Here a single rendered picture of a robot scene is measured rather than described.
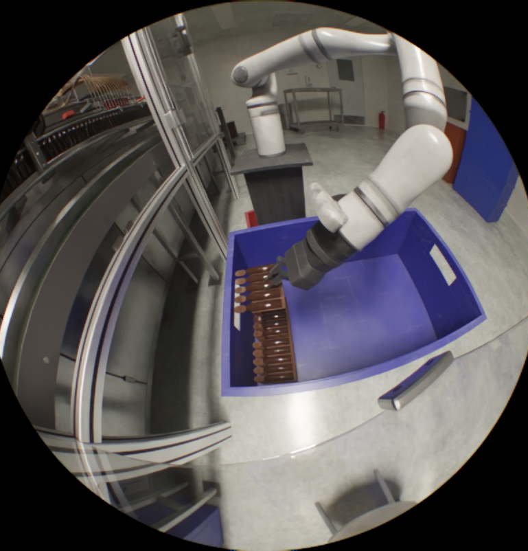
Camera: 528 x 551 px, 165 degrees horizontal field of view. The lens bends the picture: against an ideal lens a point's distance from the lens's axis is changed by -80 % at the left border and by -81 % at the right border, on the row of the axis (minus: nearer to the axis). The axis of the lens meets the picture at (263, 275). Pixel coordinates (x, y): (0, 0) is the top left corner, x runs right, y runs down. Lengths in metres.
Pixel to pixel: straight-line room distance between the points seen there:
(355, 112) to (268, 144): 4.90
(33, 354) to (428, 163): 0.56
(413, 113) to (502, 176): 2.03
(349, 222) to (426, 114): 0.20
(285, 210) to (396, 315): 0.50
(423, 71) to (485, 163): 2.08
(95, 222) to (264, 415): 0.77
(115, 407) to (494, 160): 2.97
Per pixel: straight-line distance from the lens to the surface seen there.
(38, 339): 0.36
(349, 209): 0.25
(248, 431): 0.78
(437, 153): 0.25
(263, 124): 0.59
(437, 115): 0.31
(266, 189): 0.61
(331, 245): 0.25
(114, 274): 0.35
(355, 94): 5.43
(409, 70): 0.36
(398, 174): 0.25
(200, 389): 0.84
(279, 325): 0.47
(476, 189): 2.44
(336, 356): 0.52
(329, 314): 0.56
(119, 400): 0.76
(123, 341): 0.76
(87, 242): 0.42
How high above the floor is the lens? 0.73
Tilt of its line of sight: 52 degrees down
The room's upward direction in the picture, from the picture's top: 18 degrees counter-clockwise
